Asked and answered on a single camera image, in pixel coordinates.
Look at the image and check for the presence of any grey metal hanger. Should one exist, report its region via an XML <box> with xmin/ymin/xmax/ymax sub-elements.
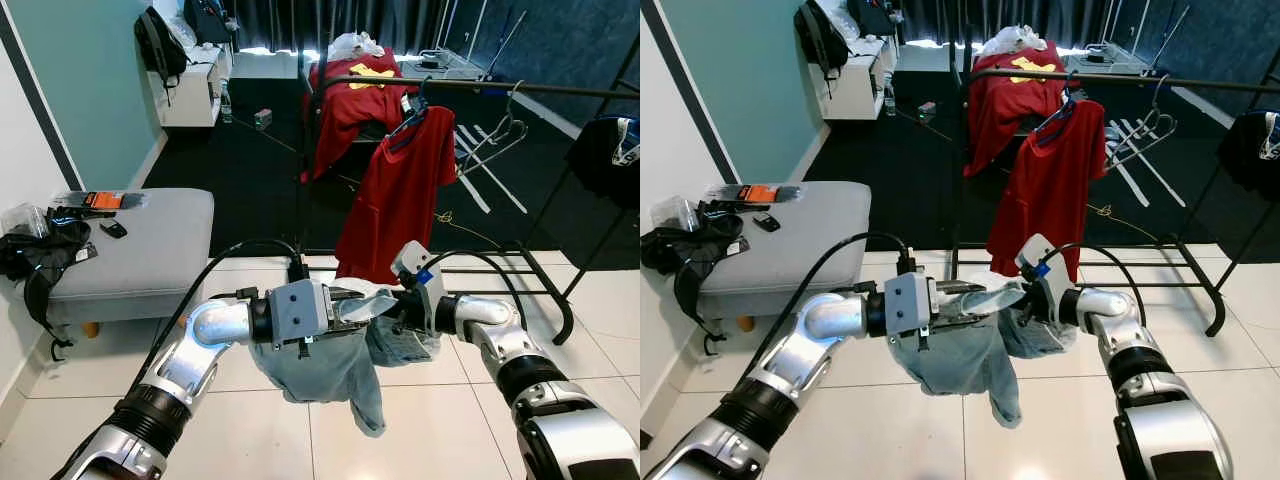
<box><xmin>1105</xmin><ymin>72</ymin><xmax>1179</xmax><ymax>171</ymax></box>
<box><xmin>455</xmin><ymin>78</ymin><xmax>531</xmax><ymax>181</ymax></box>

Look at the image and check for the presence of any red t-shirt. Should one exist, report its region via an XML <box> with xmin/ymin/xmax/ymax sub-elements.
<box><xmin>985</xmin><ymin>98</ymin><xmax>1108</xmax><ymax>283</ymax></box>
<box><xmin>335</xmin><ymin>105</ymin><xmax>458</xmax><ymax>286</ymax></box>

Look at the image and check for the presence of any grey upholstered ottoman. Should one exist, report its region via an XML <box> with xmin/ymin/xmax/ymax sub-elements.
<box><xmin>45</xmin><ymin>187</ymin><xmax>216</xmax><ymax>336</ymax></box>
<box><xmin>690</xmin><ymin>180</ymin><xmax>873</xmax><ymax>331</ymax></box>

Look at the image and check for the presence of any red cloth yellow logo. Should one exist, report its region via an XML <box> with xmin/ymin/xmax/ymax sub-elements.
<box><xmin>303</xmin><ymin>48</ymin><xmax>416</xmax><ymax>183</ymax></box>
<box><xmin>963</xmin><ymin>40</ymin><xmax>1071</xmax><ymax>179</ymax></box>

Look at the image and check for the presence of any orange black package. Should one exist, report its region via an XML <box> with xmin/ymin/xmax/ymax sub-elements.
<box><xmin>705</xmin><ymin>184</ymin><xmax>806</xmax><ymax>207</ymax></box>
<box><xmin>55</xmin><ymin>190</ymin><xmax>146</xmax><ymax>213</ymax></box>

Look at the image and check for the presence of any black garment white band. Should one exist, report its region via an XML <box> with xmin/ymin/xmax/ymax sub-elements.
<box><xmin>1218</xmin><ymin>108</ymin><xmax>1280</xmax><ymax>201</ymax></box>
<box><xmin>565</xmin><ymin>115</ymin><xmax>641</xmax><ymax>211</ymax></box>

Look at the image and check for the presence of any white cabinet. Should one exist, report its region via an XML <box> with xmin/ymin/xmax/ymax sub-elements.
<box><xmin>155</xmin><ymin>40</ymin><xmax>233</xmax><ymax>129</ymax></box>
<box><xmin>820</xmin><ymin>35</ymin><xmax>899</xmax><ymax>123</ymax></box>

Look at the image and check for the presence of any black metal clothes rack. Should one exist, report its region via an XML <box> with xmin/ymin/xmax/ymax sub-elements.
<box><xmin>296</xmin><ymin>35</ymin><xmax>641</xmax><ymax>346</ymax></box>
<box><xmin>950</xmin><ymin>30</ymin><xmax>1280</xmax><ymax>339</ymax></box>

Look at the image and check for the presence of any white plastic bag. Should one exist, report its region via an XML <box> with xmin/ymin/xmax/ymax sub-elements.
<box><xmin>328</xmin><ymin>30</ymin><xmax>386</xmax><ymax>61</ymax></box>
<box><xmin>985</xmin><ymin>25</ymin><xmax>1049</xmax><ymax>56</ymax></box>

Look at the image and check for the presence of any clear plastic package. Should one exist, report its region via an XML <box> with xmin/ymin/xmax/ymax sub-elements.
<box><xmin>650</xmin><ymin>195</ymin><xmax>706</xmax><ymax>236</ymax></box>
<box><xmin>0</xmin><ymin>202</ymin><xmax>51</xmax><ymax>241</ymax></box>

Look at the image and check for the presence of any blue broom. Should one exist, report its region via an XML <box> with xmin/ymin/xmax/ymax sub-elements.
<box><xmin>480</xmin><ymin>10</ymin><xmax>529</xmax><ymax>81</ymax></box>
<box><xmin>1145</xmin><ymin>5</ymin><xmax>1191</xmax><ymax>76</ymax></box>

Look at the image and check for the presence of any dark curtain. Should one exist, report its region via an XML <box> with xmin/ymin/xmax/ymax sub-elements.
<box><xmin>235</xmin><ymin>0</ymin><xmax>481</xmax><ymax>56</ymax></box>
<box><xmin>900</xmin><ymin>0</ymin><xmax>1141</xmax><ymax>49</ymax></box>

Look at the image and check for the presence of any black backpack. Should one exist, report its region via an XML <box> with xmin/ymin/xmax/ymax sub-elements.
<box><xmin>133</xmin><ymin>5</ymin><xmax>191</xmax><ymax>89</ymax></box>
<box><xmin>795</xmin><ymin>0</ymin><xmax>851</xmax><ymax>81</ymax></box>

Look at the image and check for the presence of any small black bag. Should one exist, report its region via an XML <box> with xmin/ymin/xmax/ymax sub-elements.
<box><xmin>848</xmin><ymin>0</ymin><xmax>901</xmax><ymax>39</ymax></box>
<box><xmin>183</xmin><ymin>0</ymin><xmax>239</xmax><ymax>46</ymax></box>

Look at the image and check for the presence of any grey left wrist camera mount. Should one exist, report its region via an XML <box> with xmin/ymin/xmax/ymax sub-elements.
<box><xmin>268</xmin><ymin>278</ymin><xmax>333</xmax><ymax>351</ymax></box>
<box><xmin>883</xmin><ymin>270</ymin><xmax>936</xmax><ymax>336</ymax></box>

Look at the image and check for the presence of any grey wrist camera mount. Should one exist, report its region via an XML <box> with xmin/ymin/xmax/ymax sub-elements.
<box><xmin>883</xmin><ymin>270</ymin><xmax>936</xmax><ymax>336</ymax></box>
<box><xmin>1015</xmin><ymin>233</ymin><xmax>1069</xmax><ymax>326</ymax></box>
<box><xmin>268</xmin><ymin>278</ymin><xmax>333</xmax><ymax>351</ymax></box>
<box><xmin>390</xmin><ymin>240</ymin><xmax>448</xmax><ymax>336</ymax></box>

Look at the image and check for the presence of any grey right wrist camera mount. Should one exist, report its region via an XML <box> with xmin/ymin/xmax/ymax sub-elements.
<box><xmin>1015</xmin><ymin>233</ymin><xmax>1069</xmax><ymax>326</ymax></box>
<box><xmin>390</xmin><ymin>240</ymin><xmax>448</xmax><ymax>336</ymax></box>

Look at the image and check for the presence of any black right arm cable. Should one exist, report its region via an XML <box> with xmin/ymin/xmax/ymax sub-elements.
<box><xmin>1045</xmin><ymin>242</ymin><xmax>1149</xmax><ymax>326</ymax></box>
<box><xmin>425</xmin><ymin>248</ymin><xmax>529</xmax><ymax>331</ymax></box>

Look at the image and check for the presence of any yellow cord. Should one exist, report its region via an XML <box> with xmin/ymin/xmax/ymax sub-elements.
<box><xmin>435</xmin><ymin>205</ymin><xmax>501</xmax><ymax>246</ymax></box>

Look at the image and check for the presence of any blue wire hanger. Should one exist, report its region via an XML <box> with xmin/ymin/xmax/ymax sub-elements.
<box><xmin>385</xmin><ymin>80</ymin><xmax>436</xmax><ymax>151</ymax></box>
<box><xmin>1035</xmin><ymin>72</ymin><xmax>1086</xmax><ymax>146</ymax></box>

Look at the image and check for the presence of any black strap bag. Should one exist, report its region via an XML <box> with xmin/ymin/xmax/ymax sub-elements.
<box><xmin>640</xmin><ymin>200</ymin><xmax>751</xmax><ymax>356</ymax></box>
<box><xmin>0</xmin><ymin>205</ymin><xmax>99</xmax><ymax>361</ymax></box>

